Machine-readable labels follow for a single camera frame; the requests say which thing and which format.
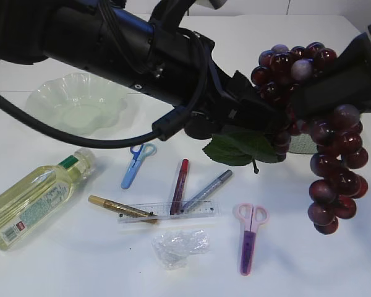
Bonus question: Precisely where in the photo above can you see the black mesh pen cup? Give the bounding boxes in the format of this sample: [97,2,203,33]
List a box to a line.
[184,114,221,140]

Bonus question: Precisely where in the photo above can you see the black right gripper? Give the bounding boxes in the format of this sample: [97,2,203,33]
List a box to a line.
[291,24,371,119]

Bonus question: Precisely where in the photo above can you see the red glitter marker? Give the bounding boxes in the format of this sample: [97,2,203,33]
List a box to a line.
[169,159,189,215]

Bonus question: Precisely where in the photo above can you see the clear plastic ruler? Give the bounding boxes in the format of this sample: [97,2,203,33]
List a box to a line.
[117,200,220,223]

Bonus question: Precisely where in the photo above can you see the pink purple scissors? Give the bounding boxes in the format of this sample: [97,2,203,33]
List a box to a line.
[236,203,270,276]

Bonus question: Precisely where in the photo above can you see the pale green woven basket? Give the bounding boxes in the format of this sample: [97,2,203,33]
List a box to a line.
[289,119,317,155]

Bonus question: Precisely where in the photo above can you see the silver glitter marker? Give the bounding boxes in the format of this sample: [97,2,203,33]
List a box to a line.
[181,170,233,213]

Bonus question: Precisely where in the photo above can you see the purple grape bunch with leaf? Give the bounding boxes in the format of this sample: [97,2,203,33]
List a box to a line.
[203,41,369,235]

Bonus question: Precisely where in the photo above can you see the blue scissors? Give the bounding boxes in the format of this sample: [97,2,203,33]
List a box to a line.
[121,143,157,189]

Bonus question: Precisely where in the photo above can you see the yellow oil bottle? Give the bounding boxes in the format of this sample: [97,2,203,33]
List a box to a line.
[0,148,96,251]

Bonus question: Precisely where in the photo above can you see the gold glitter marker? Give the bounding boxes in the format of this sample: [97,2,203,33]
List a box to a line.
[88,195,158,223]

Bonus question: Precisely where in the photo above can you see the crumpled clear plastic sheet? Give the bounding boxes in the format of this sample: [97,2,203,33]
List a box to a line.
[151,230,211,270]

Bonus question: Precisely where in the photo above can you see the translucent green wavy plate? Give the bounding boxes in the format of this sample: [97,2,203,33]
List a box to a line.
[25,72,127,136]

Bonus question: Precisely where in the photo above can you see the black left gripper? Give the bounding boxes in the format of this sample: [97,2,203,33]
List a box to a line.
[182,60,286,134]

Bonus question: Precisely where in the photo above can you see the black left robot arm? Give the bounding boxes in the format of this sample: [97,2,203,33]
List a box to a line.
[0,1,287,139]

